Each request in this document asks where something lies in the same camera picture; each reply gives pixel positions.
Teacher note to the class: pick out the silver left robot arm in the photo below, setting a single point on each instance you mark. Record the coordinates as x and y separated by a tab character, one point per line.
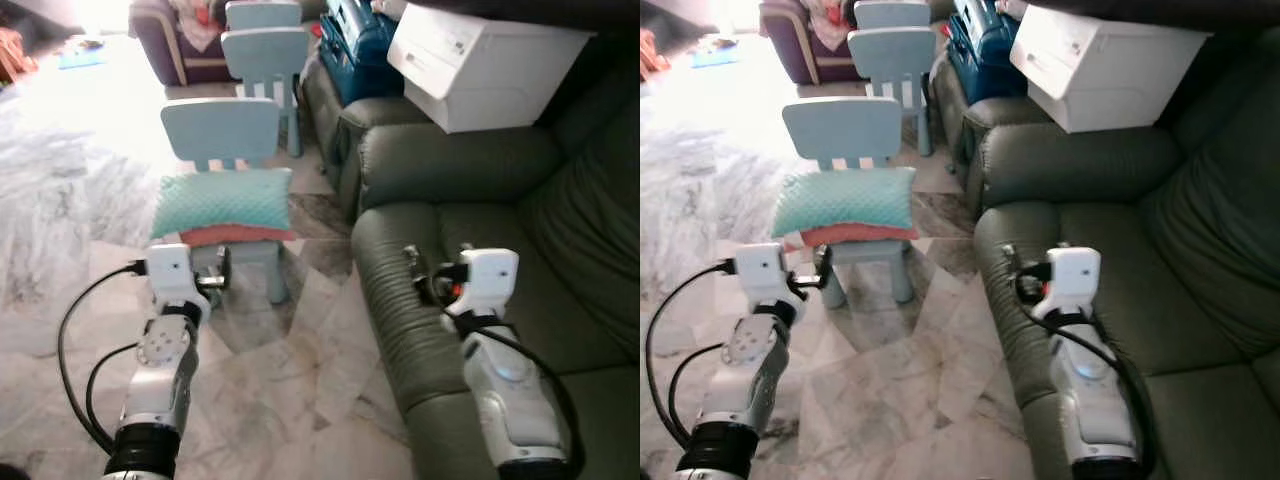
160	390
745	390

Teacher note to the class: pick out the blue floor mat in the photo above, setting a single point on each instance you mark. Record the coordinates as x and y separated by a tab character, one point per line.
713	55
80	57

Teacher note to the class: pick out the blue hard suitcase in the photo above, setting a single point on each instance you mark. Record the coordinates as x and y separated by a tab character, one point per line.
355	50
980	50

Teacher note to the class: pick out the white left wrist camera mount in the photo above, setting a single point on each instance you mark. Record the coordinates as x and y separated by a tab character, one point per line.
170	272
760	268

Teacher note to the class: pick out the light blue child chair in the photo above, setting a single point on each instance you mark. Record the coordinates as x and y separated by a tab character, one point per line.
262	14
265	55
890	55
845	130
220	130
890	13

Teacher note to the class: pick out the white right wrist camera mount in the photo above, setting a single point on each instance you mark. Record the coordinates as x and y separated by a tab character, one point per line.
492	275
1072	275

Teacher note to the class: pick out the teal dotted pillow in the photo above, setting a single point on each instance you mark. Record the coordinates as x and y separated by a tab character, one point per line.
220	200
845	200

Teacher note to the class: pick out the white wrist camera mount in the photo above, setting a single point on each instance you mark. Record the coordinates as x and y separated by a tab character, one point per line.
760	268
492	275
1072	275
170	272

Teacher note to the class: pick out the coral red cushion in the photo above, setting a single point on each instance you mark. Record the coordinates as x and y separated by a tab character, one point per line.
860	235
240	235

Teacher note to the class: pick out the pile of clothes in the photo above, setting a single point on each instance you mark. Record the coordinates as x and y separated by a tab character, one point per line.
825	25
195	25

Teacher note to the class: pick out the orange cloth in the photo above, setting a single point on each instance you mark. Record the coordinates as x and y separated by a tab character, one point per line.
650	55
8	55

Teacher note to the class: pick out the purple sofa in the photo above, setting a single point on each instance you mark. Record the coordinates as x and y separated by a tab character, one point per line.
150	40
780	45

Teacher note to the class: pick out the white plastic drawer box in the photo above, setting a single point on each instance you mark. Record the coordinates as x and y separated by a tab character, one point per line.
480	70
1100	70

